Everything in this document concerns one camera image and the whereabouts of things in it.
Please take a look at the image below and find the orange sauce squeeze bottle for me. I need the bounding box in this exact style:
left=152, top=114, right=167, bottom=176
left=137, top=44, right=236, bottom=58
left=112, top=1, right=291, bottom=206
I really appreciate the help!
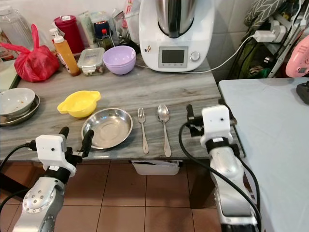
left=52, top=34, right=81, bottom=77

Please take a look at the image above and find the white plastic storage bin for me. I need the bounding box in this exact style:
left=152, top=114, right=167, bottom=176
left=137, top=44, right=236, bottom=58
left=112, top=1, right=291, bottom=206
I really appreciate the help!
left=131, top=160, right=182, bottom=175

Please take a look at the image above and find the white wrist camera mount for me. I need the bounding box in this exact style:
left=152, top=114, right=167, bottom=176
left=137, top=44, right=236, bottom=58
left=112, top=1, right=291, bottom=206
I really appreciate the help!
left=200, top=105, right=236, bottom=145
left=35, top=134, right=77, bottom=177

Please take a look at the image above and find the grey ceramic bowl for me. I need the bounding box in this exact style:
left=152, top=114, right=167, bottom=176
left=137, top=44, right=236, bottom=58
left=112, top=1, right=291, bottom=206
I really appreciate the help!
left=0, top=87, right=36, bottom=116

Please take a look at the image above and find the dark green bag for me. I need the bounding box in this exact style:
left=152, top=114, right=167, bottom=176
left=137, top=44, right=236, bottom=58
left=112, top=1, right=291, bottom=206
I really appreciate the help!
left=227, top=34, right=285, bottom=79

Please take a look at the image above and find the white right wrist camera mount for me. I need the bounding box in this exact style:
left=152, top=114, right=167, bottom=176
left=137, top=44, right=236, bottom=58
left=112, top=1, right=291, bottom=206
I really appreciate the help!
left=200, top=105, right=236, bottom=145

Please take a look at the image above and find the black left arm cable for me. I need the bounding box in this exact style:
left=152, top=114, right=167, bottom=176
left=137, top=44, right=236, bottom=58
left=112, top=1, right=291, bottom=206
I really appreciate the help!
left=0, top=140, right=37, bottom=170

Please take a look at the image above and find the purple plastic bowl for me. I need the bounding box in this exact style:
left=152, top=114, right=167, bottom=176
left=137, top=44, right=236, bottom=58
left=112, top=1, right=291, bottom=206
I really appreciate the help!
left=103, top=45, right=137, bottom=75

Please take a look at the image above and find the red plastic bag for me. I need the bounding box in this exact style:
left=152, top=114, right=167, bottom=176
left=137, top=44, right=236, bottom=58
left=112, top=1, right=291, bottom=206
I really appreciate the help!
left=0, top=24, right=60, bottom=83

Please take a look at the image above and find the dark wooden table leg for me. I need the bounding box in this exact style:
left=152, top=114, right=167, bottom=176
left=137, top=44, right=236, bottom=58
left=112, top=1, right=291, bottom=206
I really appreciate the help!
left=188, top=161, right=215, bottom=209

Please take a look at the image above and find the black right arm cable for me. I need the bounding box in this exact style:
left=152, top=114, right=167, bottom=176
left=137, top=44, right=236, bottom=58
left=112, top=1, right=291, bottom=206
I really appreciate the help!
left=178, top=122, right=261, bottom=232

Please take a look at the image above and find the steel spoon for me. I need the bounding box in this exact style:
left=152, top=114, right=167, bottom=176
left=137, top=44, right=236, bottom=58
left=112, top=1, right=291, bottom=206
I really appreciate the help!
left=157, top=104, right=173, bottom=158

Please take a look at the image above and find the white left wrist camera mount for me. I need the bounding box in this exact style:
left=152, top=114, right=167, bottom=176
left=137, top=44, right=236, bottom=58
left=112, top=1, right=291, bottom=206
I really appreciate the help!
left=35, top=134, right=77, bottom=177

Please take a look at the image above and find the black device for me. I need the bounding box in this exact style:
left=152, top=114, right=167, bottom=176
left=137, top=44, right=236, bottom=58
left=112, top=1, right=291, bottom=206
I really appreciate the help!
left=296, top=81, right=309, bottom=104

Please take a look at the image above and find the round steel plate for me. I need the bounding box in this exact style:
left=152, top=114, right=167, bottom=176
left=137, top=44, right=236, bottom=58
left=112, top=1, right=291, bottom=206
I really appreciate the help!
left=81, top=108, right=133, bottom=149
left=0, top=94, right=41, bottom=126

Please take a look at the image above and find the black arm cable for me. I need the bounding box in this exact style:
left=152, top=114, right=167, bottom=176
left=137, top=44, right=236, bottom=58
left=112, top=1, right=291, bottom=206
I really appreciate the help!
left=0, top=140, right=37, bottom=170
left=178, top=122, right=261, bottom=232

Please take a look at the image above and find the clear lidded food container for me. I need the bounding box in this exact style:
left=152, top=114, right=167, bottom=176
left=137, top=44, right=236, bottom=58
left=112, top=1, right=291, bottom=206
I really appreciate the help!
left=77, top=47, right=106, bottom=76

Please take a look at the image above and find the steel fork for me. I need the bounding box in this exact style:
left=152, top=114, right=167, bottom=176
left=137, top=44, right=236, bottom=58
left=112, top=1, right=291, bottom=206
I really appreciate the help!
left=137, top=108, right=150, bottom=154

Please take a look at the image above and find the white power adapter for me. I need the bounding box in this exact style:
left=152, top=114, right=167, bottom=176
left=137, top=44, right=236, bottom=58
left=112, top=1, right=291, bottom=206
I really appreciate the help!
left=253, top=30, right=277, bottom=43

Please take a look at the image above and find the grey patterned cloth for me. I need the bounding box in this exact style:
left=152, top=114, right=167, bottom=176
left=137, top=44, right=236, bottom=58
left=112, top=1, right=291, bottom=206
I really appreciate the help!
left=244, top=0, right=288, bottom=27

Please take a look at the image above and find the white pump bottle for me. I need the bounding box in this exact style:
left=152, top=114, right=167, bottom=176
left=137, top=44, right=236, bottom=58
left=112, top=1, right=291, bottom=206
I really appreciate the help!
left=49, top=28, right=61, bottom=49

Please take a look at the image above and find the pink appliance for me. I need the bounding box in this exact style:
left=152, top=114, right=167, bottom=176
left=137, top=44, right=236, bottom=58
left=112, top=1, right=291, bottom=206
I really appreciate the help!
left=286, top=35, right=309, bottom=78

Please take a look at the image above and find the light blue table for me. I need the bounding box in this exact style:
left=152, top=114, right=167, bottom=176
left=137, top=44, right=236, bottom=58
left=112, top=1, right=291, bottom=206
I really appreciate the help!
left=218, top=77, right=309, bottom=232

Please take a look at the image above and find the red canister white lid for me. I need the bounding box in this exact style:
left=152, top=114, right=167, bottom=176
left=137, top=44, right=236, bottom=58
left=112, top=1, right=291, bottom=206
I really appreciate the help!
left=54, top=15, right=83, bottom=54

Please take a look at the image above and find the clear plastic water bottle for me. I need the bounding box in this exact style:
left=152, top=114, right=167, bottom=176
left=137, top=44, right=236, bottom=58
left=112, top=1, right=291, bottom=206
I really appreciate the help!
left=0, top=6, right=32, bottom=49

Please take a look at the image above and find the small bottle red cap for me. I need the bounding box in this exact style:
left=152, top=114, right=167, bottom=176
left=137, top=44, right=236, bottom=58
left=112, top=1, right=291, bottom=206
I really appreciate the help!
left=99, top=28, right=111, bottom=48

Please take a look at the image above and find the yellow bowl with handles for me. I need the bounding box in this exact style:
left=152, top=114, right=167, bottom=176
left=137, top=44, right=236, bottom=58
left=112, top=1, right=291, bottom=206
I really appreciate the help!
left=57, top=90, right=101, bottom=119

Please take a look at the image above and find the white kitchen food processor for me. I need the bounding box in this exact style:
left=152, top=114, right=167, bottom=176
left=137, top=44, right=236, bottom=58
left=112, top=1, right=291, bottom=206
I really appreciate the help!
left=139, top=0, right=216, bottom=72

